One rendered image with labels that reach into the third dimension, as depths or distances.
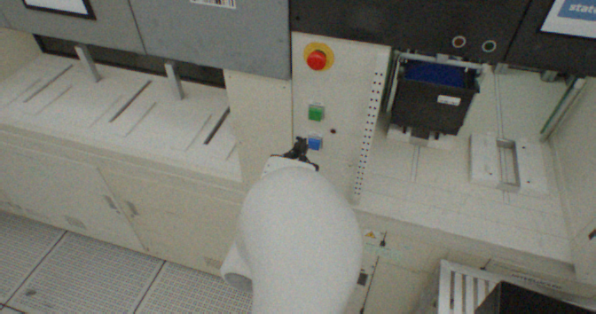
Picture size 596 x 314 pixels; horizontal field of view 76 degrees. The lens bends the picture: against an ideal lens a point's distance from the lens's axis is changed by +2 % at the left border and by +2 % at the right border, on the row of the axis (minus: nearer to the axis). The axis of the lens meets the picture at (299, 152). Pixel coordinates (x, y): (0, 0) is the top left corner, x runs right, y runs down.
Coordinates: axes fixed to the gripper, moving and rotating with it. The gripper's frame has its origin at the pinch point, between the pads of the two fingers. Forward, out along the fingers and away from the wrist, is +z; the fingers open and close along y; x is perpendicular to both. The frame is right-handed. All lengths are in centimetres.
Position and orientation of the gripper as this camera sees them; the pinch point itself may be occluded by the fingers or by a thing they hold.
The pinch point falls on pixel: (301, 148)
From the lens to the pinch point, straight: 81.1
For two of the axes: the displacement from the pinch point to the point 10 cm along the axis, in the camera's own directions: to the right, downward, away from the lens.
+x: 0.0, -6.9, -7.2
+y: 9.5, 2.2, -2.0
